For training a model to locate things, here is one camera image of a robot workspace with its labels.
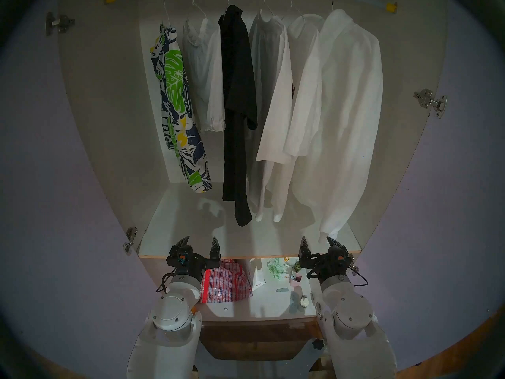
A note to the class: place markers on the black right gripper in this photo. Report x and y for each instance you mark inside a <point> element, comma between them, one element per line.
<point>331,263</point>

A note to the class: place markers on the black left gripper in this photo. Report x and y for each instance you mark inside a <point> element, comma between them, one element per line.
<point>189,263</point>

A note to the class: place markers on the white long-sleeved shirt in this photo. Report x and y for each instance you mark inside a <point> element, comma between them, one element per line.
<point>278,117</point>

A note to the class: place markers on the large white shirt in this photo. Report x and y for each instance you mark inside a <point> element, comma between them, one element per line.
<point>347,106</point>

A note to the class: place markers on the green blue floral garment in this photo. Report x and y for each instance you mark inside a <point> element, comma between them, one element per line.
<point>175,86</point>

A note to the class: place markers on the black garment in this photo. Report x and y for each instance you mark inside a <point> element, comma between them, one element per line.
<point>236,86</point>

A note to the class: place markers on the white ruffled blouse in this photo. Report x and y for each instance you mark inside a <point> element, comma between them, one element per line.
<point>205,66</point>

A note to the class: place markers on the grey sheer shirt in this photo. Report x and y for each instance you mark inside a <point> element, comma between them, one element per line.
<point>264,58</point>

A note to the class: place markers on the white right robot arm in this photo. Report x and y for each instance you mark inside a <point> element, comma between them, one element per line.
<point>351,315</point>

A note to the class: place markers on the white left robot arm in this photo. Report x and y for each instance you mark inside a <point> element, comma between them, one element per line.
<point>173,317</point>

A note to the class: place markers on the lilac wardrobe door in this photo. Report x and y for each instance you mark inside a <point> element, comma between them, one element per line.
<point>39,184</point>
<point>453,224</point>

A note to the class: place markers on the beige wardrobe cabinet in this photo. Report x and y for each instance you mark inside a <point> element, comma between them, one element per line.
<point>102,106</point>

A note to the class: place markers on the pink cup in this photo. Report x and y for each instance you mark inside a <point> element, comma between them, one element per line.
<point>296,278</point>

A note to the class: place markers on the metal door hinge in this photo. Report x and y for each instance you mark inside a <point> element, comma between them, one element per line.
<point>129,240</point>
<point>355,269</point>
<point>58,23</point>
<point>430,100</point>

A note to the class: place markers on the red plaid bag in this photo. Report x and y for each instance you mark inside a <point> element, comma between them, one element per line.
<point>227,281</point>

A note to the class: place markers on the green white plastic bag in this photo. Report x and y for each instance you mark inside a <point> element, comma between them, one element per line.
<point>277,268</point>

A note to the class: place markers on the white round object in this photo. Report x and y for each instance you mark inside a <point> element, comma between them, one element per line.
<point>304,301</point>

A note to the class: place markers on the grey flat packet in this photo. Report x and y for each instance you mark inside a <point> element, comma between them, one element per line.
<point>294,303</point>

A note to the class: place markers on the small metal cupboard hinge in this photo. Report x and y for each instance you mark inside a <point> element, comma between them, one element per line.
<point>318,311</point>

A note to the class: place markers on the white paper bag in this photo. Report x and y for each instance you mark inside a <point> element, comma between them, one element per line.
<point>257,279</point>

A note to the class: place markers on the white cupboard shelf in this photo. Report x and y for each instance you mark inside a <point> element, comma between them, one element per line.
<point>268,303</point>

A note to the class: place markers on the black knob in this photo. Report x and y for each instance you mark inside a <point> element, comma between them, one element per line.
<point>318,344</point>

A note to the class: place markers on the brown wooden cabinet front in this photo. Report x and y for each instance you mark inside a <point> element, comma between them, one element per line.
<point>256,338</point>

